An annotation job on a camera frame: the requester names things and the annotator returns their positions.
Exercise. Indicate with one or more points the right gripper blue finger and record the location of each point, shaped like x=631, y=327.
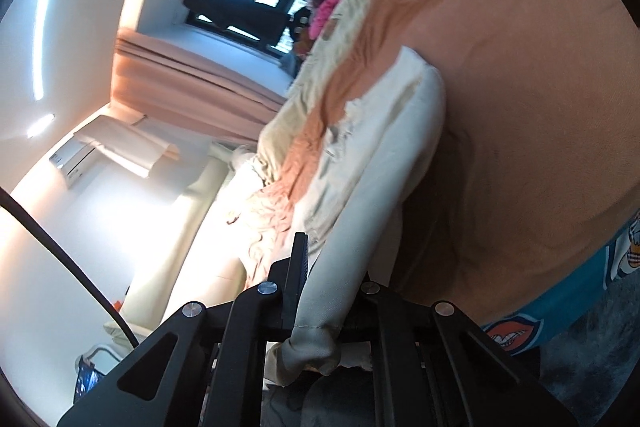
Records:
x=290, y=275

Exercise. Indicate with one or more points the cream white jacket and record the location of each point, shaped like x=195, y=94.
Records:
x=370, y=161

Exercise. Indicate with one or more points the cream padded headboard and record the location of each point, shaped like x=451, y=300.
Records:
x=189, y=256

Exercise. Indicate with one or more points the beige duvet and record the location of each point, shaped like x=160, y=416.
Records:
x=327, y=52

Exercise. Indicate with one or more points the white cloth on air conditioner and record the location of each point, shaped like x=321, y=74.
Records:
x=128, y=146

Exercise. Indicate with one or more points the left pink curtain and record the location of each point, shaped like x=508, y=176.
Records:
x=163, y=81

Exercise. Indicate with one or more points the white air conditioner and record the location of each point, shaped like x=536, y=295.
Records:
x=73, y=159

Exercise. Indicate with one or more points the blue cartoon mattress side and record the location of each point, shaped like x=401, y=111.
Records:
x=551, y=313

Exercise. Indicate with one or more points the dark hanging coat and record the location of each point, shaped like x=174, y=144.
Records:
x=258, y=19

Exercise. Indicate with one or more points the black plush toy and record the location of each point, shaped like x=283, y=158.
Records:
x=299, y=31

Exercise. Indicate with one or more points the orange bed sheet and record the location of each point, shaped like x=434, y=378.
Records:
x=536, y=168

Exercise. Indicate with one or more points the pink garment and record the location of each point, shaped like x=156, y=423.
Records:
x=321, y=16

